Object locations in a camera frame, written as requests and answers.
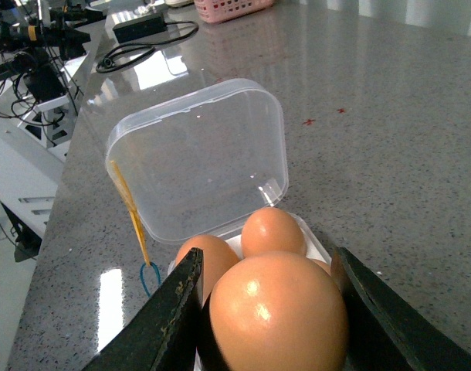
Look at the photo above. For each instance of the black power adapter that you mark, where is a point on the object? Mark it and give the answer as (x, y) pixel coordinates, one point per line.
(138, 28)

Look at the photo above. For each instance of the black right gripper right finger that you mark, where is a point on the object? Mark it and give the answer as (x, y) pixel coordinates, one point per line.
(386, 333)

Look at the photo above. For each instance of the clear plastic egg box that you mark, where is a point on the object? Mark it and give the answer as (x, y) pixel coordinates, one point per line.
(203, 162)

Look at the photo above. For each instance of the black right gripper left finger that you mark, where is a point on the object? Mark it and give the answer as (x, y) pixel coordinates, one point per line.
(163, 334)

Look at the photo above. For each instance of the blue rubber band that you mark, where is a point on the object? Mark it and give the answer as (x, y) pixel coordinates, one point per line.
(142, 277)

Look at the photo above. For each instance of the brown egg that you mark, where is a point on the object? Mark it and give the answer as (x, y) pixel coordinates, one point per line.
(272, 229)
(279, 311)
(323, 265)
(218, 258)

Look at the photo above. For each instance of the yellow rubber band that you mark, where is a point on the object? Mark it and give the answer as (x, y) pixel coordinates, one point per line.
(127, 197)

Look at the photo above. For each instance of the pink plastic basket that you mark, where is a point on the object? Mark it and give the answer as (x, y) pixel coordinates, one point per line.
(215, 11)

